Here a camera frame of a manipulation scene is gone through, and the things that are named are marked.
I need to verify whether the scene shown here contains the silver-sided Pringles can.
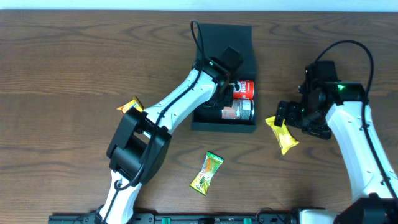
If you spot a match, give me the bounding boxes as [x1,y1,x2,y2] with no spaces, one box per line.
[221,99,254,121]

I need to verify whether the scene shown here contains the red Pringles can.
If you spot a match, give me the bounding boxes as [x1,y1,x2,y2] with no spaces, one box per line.
[229,80,255,100]

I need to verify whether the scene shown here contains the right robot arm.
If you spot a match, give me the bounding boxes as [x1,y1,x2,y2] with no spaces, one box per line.
[274,61,397,223]

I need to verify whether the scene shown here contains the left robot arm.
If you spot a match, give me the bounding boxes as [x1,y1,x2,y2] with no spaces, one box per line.
[95,47,243,223]

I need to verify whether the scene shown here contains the dark green open box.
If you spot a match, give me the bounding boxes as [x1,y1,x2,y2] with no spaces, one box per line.
[191,24,257,133]

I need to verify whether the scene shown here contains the green yellow snack packet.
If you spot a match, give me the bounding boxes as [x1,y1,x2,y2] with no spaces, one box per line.
[190,151,224,195]

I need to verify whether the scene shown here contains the orange snack packet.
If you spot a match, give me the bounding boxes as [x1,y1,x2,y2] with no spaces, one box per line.
[117,96,144,114]

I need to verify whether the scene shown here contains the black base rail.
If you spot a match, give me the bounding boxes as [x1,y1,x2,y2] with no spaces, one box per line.
[47,213,300,224]

